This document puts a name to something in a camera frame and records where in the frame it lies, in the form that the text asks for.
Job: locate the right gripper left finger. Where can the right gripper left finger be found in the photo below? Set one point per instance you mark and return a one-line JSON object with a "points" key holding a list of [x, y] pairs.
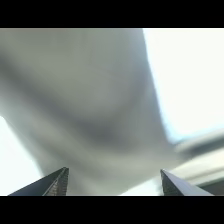
{"points": [[50, 185]]}

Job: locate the silver frame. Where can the silver frame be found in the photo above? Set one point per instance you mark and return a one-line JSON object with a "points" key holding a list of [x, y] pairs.
{"points": [[203, 156]]}

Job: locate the brown T-shirt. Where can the brown T-shirt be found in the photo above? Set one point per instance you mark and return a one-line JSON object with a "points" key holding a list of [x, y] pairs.
{"points": [[86, 100]]}

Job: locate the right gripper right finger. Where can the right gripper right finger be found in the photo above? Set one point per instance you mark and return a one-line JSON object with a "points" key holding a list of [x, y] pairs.
{"points": [[178, 186]]}

